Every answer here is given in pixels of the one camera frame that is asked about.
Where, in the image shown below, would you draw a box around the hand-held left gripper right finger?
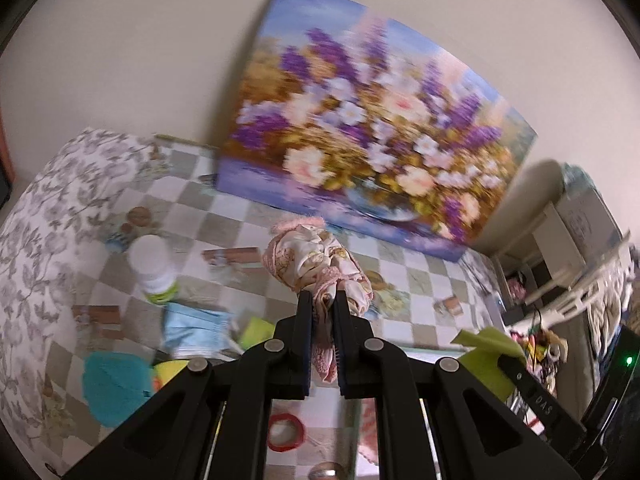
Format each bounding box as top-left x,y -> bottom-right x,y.
332,290 -> 583,480

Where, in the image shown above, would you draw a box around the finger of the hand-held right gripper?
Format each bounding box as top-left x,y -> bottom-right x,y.
499,354 -> 587,445

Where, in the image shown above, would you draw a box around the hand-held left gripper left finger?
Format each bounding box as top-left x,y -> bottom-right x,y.
62,290 -> 313,480

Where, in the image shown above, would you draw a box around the green tissue pack fruit logo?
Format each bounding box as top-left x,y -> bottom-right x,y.
237,316 -> 277,353

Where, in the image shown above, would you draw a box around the light green cloth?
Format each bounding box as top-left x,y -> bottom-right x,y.
450,326 -> 526,401

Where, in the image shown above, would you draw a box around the pink floral silk scarf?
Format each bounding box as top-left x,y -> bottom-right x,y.
262,216 -> 373,383

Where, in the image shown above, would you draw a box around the colourful clutter pile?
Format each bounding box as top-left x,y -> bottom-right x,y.
507,320 -> 568,401

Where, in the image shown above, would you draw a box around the blue face mask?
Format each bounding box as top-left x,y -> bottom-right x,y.
162,302 -> 236,361

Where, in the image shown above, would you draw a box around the yellow sponge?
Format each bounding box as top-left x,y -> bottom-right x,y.
150,359 -> 193,393

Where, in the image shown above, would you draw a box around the white furniture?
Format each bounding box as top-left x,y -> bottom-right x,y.
492,160 -> 636,311

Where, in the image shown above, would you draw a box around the white bottle with green label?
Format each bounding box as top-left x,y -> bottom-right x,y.
126,234 -> 180,306

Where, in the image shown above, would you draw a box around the teal plastic box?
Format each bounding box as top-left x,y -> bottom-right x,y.
81,351 -> 156,428

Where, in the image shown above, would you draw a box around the flower painting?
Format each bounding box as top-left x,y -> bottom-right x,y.
216,0 -> 538,263

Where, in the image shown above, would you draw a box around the grey floral cloth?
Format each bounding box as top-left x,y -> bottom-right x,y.
0,127 -> 166,466

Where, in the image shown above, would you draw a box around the dark cabinet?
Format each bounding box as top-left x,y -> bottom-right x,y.
0,110 -> 16,211

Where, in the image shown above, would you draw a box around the red ring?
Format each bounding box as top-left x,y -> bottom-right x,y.
267,412 -> 306,452

